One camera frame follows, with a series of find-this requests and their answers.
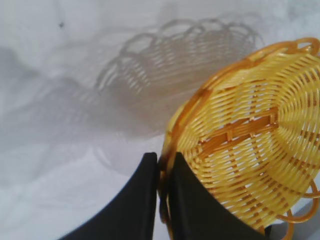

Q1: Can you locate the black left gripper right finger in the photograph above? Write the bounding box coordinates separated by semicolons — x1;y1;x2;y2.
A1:
166;151;267;240

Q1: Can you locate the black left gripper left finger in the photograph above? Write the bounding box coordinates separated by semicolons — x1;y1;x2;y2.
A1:
58;151;161;240

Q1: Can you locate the yellow woven wicker basket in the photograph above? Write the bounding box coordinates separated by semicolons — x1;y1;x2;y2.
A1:
157;36;320;240

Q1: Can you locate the white tablecloth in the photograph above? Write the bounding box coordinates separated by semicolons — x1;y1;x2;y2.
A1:
0;0;320;240

